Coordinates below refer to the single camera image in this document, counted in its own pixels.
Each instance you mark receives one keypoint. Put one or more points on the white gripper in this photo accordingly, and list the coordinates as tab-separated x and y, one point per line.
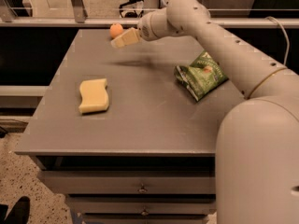
144	28

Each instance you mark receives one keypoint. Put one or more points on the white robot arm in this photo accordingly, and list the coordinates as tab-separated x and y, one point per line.
257	150

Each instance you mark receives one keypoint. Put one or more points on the orange fruit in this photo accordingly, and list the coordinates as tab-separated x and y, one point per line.
115	30

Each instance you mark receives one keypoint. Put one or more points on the office chair base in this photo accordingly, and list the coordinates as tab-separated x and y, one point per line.
138	8

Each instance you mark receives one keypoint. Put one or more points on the metal railing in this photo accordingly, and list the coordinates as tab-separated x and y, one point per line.
229	13

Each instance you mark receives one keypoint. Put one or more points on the yellow sponge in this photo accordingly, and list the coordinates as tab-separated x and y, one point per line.
94	96

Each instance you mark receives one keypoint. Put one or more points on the green chip bag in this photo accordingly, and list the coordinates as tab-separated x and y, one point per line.
200	77

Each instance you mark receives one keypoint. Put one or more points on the black shoe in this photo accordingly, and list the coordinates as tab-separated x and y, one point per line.
19	213

